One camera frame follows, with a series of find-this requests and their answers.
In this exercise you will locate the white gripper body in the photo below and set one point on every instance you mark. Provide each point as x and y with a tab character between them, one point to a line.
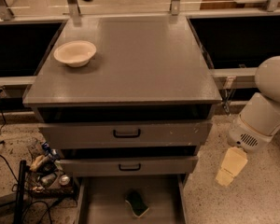
243	133

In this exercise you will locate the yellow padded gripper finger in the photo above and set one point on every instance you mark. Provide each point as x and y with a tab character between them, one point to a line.
233	163

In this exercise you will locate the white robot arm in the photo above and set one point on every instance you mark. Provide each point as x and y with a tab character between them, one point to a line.
256	124

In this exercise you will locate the grey middle drawer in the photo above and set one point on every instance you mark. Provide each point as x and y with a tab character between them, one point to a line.
130	166

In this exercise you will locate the grey drawer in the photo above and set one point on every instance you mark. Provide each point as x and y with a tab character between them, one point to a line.
130	166
102	200
126	134

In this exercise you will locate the grey drawer cabinet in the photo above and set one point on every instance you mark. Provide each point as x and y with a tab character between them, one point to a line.
145	69

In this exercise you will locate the grey bottom drawer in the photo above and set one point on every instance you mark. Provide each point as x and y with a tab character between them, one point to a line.
102	200

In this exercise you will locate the grey top drawer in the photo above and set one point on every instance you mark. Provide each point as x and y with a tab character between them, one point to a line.
126	134

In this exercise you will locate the white paper bowl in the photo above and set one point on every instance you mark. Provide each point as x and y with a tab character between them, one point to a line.
75	53

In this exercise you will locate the black metal stand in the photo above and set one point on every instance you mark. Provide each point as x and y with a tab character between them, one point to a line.
20	193

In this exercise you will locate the right metal frame rail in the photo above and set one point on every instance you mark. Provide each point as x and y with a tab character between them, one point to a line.
234	78

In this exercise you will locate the metal frame rail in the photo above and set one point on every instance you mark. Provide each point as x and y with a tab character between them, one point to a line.
234	78
15	87

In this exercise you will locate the left metal frame rail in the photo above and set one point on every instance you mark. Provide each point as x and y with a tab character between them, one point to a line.
15	87

